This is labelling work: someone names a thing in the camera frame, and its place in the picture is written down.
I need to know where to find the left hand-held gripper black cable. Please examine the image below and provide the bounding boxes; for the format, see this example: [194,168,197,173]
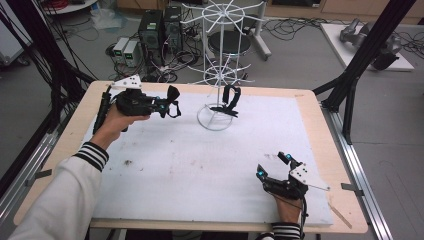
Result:
[92,84,113,135]

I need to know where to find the white wire display rack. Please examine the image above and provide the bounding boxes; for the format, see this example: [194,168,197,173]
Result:
[179,0,268,132]

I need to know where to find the hand-held gripper black cable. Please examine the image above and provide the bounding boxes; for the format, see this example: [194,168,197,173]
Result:
[92,84,113,135]
[264,189,309,240]

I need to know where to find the aluminium rail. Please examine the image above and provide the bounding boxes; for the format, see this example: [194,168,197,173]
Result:
[320,100,395,240]
[0,109,73,225]

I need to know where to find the white foam mat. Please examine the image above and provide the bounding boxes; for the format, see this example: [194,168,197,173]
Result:
[81,88,335,228]

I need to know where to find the slim black computer tower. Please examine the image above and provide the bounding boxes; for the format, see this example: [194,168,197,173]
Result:
[162,5,184,52]

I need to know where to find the thin wooden stick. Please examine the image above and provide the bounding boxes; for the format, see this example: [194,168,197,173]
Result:
[327,202,353,230]

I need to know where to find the grey power supply unit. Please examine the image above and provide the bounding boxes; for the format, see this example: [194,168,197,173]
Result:
[122,40,141,68]
[112,36,130,64]

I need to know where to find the black metal frame with cables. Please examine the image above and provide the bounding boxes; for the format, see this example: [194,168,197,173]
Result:
[0,0,98,134]

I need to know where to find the black round stool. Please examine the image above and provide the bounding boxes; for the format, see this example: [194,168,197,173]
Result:
[207,30,252,57]

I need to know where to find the grey robot device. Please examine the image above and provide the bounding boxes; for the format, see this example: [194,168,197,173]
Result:
[339,17,404,71]

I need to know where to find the metal bracket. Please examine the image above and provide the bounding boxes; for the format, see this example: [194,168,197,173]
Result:
[340,182,365,198]
[24,168,53,188]

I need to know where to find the person's right hand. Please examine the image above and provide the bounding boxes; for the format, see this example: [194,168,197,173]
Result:
[272,194,304,225]

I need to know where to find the black floor cables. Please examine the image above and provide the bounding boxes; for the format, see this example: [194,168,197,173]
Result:
[262,15,336,43]

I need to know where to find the wooden table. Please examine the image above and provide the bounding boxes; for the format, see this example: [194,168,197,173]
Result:
[13,80,370,235]

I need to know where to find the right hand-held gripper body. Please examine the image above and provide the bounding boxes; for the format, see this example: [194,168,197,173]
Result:
[262,162,332,201]

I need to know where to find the black metal frame strut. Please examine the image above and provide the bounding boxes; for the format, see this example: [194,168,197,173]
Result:
[312,0,418,146]

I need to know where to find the white stand leg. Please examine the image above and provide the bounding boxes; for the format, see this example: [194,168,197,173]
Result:
[249,0,273,62]

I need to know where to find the large black computer tower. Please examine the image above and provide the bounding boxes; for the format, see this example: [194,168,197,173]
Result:
[137,9,165,67]

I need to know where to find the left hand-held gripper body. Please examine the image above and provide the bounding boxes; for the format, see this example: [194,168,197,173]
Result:
[111,74,158,117]

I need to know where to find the white floor board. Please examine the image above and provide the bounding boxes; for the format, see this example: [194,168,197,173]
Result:
[319,22,415,72]

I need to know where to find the person's left hand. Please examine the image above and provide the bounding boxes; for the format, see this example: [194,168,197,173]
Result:
[89,104,152,152]

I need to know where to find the white round table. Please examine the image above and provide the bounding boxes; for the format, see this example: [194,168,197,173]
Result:
[42,0,98,16]

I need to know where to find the right hand-held gripper black cable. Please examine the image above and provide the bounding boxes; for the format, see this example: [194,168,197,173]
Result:
[264,189,309,240]

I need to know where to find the black bow tie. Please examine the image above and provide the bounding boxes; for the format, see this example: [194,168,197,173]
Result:
[209,84,242,119]
[165,84,183,119]

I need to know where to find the clear plastic bag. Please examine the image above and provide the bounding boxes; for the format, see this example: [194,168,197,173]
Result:
[89,7,128,32]

